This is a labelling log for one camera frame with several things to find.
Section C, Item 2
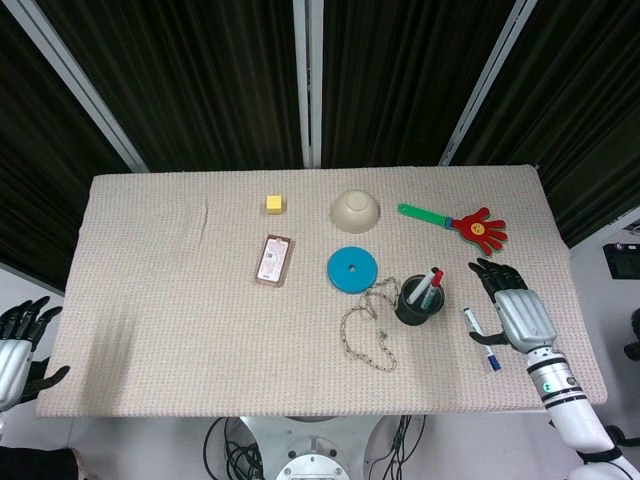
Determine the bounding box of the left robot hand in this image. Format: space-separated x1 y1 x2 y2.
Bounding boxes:
0 295 71 414

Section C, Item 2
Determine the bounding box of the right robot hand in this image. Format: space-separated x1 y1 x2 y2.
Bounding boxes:
468 257 558 355

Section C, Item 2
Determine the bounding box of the blue capped marker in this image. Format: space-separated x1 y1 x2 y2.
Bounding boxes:
462 306 502 373

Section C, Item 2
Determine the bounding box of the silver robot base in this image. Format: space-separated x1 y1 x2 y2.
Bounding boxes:
239 414 386 480

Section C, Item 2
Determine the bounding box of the white marker pen red cap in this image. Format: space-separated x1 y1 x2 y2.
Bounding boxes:
419 268 445 310

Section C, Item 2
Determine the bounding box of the black mesh pen holder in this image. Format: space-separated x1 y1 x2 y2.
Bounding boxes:
396 273 445 328

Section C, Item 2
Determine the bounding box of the white marker pen dark cap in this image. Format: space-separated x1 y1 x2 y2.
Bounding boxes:
405 271 437 305

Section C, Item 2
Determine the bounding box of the black equipment stand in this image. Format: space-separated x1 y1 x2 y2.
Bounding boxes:
623 308 640 361

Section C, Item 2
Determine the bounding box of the black box device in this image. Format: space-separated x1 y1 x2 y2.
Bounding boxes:
602 241 640 280

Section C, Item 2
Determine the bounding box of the beige woven tablecloth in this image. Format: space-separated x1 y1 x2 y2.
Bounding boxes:
34 163 610 419

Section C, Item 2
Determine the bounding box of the blue disc with hole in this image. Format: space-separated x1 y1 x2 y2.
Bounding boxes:
326 246 380 295

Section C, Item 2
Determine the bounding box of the beige upturned bowl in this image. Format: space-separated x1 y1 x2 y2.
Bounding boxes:
328 188 382 234

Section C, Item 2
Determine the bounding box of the red printed carton box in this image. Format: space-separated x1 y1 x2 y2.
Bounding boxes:
252 233 296 288

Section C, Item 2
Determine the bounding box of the black pleated curtain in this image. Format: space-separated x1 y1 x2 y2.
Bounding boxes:
0 0 640 291

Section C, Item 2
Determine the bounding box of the red hand clapper green handle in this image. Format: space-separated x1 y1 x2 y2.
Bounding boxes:
397 201 509 257

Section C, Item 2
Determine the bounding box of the black cable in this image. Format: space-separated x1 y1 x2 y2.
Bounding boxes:
364 414 429 480
202 415 266 480

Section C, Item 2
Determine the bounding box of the braided beige rope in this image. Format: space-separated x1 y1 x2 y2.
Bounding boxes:
340 278 400 373

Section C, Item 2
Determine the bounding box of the grey metal frame post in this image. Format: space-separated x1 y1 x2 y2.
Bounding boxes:
439 0 539 166
292 0 325 169
0 0 150 174

